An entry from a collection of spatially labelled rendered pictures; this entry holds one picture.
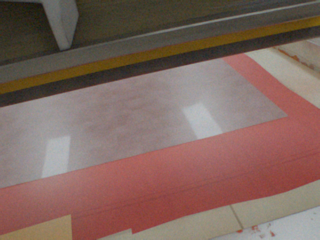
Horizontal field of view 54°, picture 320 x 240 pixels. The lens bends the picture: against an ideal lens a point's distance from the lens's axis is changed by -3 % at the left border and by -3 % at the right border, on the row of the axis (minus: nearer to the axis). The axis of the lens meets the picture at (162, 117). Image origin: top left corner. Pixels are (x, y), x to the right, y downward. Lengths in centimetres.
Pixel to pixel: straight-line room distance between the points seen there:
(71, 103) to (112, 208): 22
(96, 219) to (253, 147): 15
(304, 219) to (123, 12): 15
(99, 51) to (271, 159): 17
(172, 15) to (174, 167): 13
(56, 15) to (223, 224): 17
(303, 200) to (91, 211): 16
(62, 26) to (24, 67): 3
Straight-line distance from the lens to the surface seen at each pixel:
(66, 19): 19
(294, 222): 19
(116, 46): 20
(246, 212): 24
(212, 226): 23
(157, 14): 21
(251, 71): 44
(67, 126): 39
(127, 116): 37
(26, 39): 21
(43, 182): 31
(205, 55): 23
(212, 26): 20
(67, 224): 26
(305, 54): 45
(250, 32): 24
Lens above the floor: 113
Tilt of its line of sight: 29 degrees down
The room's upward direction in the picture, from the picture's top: 11 degrees counter-clockwise
